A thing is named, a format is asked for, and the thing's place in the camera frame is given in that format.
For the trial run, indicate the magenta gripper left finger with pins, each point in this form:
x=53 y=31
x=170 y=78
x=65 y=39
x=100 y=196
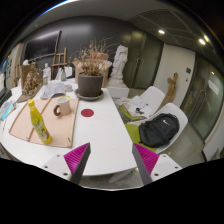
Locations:
x=71 y=165

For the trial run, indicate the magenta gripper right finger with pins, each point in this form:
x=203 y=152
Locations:
x=152 y=166

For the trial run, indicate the green seat cushion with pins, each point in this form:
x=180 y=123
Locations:
x=133 y=132

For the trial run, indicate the black backpack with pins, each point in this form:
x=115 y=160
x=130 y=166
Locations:
x=159 y=131

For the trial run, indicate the wooden board tray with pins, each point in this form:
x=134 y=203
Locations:
x=60 y=128

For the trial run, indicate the round red coaster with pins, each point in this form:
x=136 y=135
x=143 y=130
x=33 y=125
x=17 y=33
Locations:
x=87 y=112

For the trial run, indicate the white chair with papers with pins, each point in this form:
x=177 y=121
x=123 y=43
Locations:
x=153 y=97

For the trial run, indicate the yellow plastic drink bottle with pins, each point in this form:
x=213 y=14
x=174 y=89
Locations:
x=38 y=123

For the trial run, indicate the papers on chair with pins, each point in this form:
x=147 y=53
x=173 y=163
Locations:
x=134 y=107

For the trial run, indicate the white chair with backpack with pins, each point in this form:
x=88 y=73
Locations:
x=169 y=108

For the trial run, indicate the beige ceramic mug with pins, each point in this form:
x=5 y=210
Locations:
x=63 y=107

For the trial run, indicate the grey pot saucer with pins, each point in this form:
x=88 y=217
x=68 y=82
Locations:
x=89 y=98

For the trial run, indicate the papers on table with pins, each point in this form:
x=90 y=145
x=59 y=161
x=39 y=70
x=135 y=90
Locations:
x=52 y=89

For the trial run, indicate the dark grey plant pot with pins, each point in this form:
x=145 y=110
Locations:
x=89 y=85

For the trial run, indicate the tan wooden figure sculpture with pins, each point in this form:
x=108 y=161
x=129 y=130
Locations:
x=171 y=89

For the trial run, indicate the brown wooden carved sculpture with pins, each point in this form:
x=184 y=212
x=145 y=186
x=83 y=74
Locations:
x=32 y=81

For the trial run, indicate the small white figurine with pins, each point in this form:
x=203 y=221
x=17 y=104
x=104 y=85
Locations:
x=47 y=72

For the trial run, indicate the wooden easel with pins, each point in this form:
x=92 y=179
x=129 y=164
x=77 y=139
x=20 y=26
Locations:
x=59 y=60

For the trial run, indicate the cardboard box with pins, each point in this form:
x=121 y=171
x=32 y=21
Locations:
x=103 y=66

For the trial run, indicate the dried brown plant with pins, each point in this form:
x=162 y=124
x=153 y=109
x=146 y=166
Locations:
x=97 y=49

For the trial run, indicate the white figure statue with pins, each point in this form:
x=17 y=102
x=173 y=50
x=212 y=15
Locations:
x=120 y=60

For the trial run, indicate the white pedestal block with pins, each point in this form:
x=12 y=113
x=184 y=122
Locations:
x=117 y=88

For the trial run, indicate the dark wall blackboard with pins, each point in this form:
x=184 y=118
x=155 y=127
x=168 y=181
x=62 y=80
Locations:
x=42 y=46

